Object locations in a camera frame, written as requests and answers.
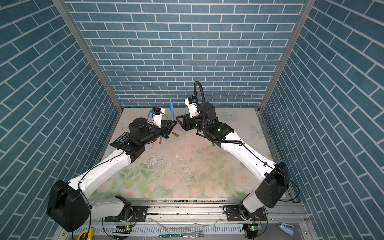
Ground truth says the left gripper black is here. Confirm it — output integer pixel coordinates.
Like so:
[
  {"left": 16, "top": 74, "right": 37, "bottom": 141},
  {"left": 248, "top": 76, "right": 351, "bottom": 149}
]
[{"left": 139, "top": 119, "right": 177, "bottom": 147}]

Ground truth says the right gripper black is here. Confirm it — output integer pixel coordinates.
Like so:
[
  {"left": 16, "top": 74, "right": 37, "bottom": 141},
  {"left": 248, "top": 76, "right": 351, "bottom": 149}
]
[{"left": 177, "top": 112, "right": 211, "bottom": 134}]

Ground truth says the blue pen cap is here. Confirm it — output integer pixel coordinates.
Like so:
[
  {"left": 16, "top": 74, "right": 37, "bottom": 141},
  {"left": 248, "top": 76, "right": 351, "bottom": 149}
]
[{"left": 170, "top": 102, "right": 174, "bottom": 115}]

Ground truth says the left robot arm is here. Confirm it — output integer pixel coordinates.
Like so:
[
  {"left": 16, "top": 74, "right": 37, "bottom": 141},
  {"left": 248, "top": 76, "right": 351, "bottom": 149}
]
[{"left": 47, "top": 118, "right": 177, "bottom": 232}]

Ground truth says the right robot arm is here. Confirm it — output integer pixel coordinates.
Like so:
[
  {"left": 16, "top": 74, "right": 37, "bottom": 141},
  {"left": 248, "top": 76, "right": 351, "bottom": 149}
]
[{"left": 176, "top": 97, "right": 290, "bottom": 220}]

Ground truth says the black calculator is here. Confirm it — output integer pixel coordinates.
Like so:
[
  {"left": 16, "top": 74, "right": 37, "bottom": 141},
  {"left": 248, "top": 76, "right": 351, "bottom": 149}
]
[{"left": 110, "top": 132, "right": 130, "bottom": 150}]

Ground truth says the white blue stapler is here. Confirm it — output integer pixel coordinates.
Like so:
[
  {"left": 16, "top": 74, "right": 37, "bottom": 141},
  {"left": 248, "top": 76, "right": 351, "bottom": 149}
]
[{"left": 279, "top": 223, "right": 295, "bottom": 236}]

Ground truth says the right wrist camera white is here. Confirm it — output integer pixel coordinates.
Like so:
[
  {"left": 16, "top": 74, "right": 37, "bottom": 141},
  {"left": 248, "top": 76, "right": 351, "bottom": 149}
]
[{"left": 185, "top": 96, "right": 199, "bottom": 118}]

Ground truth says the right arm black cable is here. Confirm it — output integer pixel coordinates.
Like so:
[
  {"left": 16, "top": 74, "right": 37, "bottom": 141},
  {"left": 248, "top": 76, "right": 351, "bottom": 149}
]
[{"left": 193, "top": 80, "right": 244, "bottom": 146}]

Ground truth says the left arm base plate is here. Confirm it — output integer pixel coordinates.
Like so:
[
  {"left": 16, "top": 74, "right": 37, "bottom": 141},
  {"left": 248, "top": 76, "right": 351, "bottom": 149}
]
[{"left": 104, "top": 206, "right": 148, "bottom": 223}]

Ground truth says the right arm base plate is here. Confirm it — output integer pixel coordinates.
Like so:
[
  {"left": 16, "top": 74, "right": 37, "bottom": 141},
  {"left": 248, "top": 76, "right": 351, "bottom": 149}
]
[{"left": 222, "top": 204, "right": 267, "bottom": 222}]

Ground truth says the green handled fork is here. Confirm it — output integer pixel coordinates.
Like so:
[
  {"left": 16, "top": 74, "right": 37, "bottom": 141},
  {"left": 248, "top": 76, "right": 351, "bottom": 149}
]
[{"left": 158, "top": 231, "right": 205, "bottom": 239}]

